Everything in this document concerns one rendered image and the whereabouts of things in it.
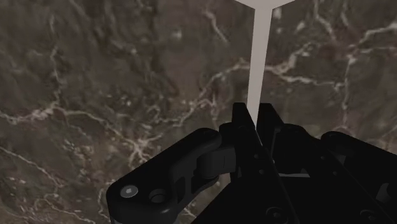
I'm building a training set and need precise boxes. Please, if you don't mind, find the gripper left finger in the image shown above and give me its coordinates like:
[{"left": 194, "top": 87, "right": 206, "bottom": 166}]
[{"left": 106, "top": 102, "right": 274, "bottom": 224}]

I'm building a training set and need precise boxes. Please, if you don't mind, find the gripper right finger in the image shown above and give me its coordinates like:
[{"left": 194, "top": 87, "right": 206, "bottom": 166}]
[{"left": 256, "top": 103, "right": 397, "bottom": 224}]

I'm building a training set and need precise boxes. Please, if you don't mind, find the pale grey utensil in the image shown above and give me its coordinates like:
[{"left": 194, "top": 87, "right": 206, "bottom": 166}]
[{"left": 234, "top": 0, "right": 296, "bottom": 127}]

